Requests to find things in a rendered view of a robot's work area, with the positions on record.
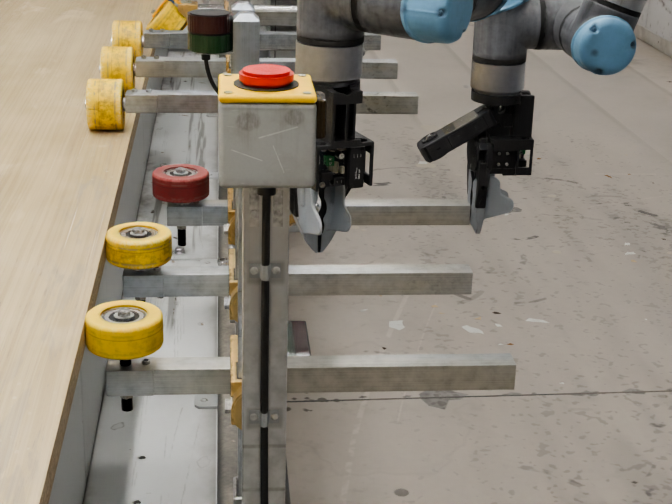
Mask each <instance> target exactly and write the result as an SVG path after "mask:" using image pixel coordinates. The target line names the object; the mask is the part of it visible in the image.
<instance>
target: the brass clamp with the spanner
mask: <svg viewBox="0 0 672 504"><path fill-rule="evenodd" d="M227 200H228V224H224V235H228V244H233V245H235V209H233V188H228V198H227Z"/></svg>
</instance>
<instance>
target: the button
mask: <svg viewBox="0 0 672 504"><path fill-rule="evenodd" d="M239 80H240V81H241V82H242V83H243V84H244V85H246V86H250V87H255V88H280V87H285V86H288V85H290V83H291V82H293V81H294V72H293V71H291V70H290V68H288V67H285V66H281V65H273V64H257V65H249V66H246V67H244V68H243V69H242V70H241V71H239Z"/></svg>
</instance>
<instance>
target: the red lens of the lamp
mask: <svg viewBox="0 0 672 504"><path fill-rule="evenodd" d="M230 13H231V14H230V15H227V16H221V17H201V16H194V15H191V14H190V11H189V12H187V30H188V31H189V32H192V33H198V34H224V33H229V32H232V31H233V13H232V12H230Z"/></svg>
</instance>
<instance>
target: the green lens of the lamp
mask: <svg viewBox="0 0 672 504"><path fill-rule="evenodd" d="M187 34H188V50H190V51H193V52H198V53H224V52H229V51H232V50H233V32H231V34H228V35H224V36H198V35H193V34H190V33H189V31H188V32H187Z"/></svg>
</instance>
